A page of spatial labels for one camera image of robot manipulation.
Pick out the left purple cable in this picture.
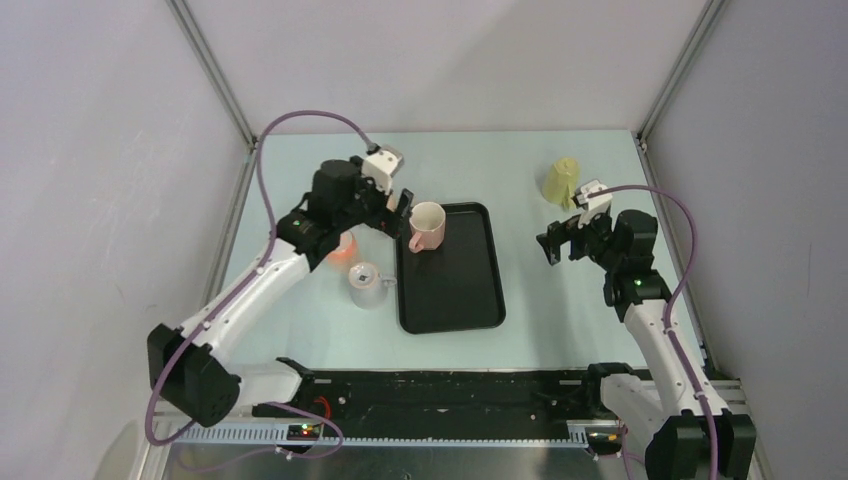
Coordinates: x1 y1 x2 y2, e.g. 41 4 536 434
144 111 379 461

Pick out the pink mug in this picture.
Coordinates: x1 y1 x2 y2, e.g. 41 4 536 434
408 202 446 254

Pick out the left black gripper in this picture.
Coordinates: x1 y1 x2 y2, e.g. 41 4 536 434
335 157 412 238

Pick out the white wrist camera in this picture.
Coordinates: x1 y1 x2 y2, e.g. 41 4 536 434
361 146 404 195
572 179 613 229

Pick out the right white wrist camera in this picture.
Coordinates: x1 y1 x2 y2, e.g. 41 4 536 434
572 179 613 229

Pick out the clear glass mug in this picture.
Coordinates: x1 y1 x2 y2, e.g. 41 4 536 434
347 262 397 310

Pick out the black rectangular tray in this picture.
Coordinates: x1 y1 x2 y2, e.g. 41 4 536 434
396 202 506 334

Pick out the aluminium frame rail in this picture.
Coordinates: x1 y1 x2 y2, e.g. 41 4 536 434
150 377 753 449

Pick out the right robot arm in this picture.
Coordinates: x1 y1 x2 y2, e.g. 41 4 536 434
536 210 756 479

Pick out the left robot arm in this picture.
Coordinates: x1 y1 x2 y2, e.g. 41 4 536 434
147 148 413 427

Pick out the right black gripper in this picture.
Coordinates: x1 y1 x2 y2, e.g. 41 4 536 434
536 205 621 272

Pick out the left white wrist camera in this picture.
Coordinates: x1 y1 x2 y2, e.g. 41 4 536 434
361 146 404 195

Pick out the yellow mug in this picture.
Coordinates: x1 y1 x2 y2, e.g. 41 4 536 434
541 157 580 210

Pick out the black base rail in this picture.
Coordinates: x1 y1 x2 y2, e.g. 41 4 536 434
290 370 615 441

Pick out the orange translucent cup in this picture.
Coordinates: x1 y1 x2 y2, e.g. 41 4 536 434
324 230 360 273

